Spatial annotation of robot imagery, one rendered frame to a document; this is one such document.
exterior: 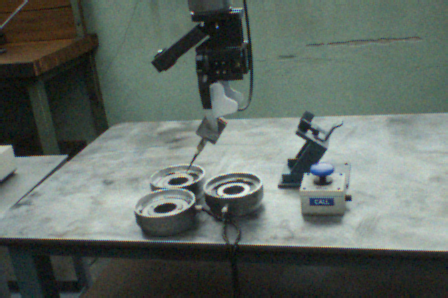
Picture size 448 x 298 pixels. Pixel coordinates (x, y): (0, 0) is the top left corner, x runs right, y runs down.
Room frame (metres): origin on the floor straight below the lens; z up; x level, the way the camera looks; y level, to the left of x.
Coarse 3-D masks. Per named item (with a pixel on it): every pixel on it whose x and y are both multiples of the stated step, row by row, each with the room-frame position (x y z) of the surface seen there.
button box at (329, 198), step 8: (304, 176) 0.91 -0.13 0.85; (312, 176) 0.90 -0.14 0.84; (328, 176) 0.89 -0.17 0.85; (336, 176) 0.89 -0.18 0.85; (344, 176) 0.89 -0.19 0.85; (304, 184) 0.87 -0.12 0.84; (312, 184) 0.87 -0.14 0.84; (320, 184) 0.86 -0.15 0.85; (328, 184) 0.86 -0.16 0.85; (336, 184) 0.86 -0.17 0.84; (344, 184) 0.87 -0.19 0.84; (304, 192) 0.85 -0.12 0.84; (312, 192) 0.85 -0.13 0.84; (320, 192) 0.84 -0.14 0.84; (328, 192) 0.84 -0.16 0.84; (336, 192) 0.84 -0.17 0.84; (344, 192) 0.86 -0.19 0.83; (304, 200) 0.85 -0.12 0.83; (312, 200) 0.85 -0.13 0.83; (320, 200) 0.84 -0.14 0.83; (328, 200) 0.84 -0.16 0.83; (336, 200) 0.84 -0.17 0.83; (344, 200) 0.85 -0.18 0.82; (304, 208) 0.85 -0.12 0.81; (312, 208) 0.85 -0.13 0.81; (320, 208) 0.84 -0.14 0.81; (328, 208) 0.84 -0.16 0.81; (336, 208) 0.84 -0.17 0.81; (344, 208) 0.85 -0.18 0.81
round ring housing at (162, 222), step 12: (156, 192) 0.93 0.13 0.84; (168, 192) 0.93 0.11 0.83; (180, 192) 0.92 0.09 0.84; (144, 204) 0.91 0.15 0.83; (156, 204) 0.90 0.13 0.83; (168, 204) 0.90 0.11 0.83; (180, 204) 0.89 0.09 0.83; (192, 204) 0.86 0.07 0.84; (144, 216) 0.84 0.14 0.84; (156, 216) 0.83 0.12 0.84; (168, 216) 0.83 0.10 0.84; (180, 216) 0.84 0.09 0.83; (192, 216) 0.86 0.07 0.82; (144, 228) 0.84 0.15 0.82; (156, 228) 0.83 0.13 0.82; (168, 228) 0.83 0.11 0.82; (180, 228) 0.84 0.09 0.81
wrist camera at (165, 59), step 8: (200, 24) 0.99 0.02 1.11; (192, 32) 0.98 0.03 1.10; (200, 32) 0.98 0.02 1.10; (184, 40) 0.98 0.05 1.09; (192, 40) 0.98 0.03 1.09; (200, 40) 0.98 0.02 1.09; (168, 48) 0.99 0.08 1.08; (176, 48) 0.99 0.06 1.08; (184, 48) 0.98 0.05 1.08; (160, 56) 0.99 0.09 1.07; (168, 56) 0.99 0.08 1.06; (176, 56) 0.99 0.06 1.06; (152, 64) 1.00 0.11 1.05; (160, 64) 0.99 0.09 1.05; (168, 64) 0.99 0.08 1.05; (160, 72) 1.00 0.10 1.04
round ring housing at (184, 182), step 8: (168, 168) 1.03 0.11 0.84; (176, 168) 1.04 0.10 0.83; (184, 168) 1.04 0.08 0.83; (192, 168) 1.03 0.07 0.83; (200, 168) 1.01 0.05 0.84; (152, 176) 1.00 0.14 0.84; (160, 176) 1.02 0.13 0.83; (176, 176) 1.01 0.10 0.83; (184, 176) 1.01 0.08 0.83; (200, 176) 1.00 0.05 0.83; (152, 184) 0.96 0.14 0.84; (168, 184) 0.99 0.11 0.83; (176, 184) 1.01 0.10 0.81; (184, 184) 0.97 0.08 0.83; (192, 184) 0.95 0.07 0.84; (200, 184) 0.96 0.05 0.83; (192, 192) 0.94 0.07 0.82; (200, 192) 0.96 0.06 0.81
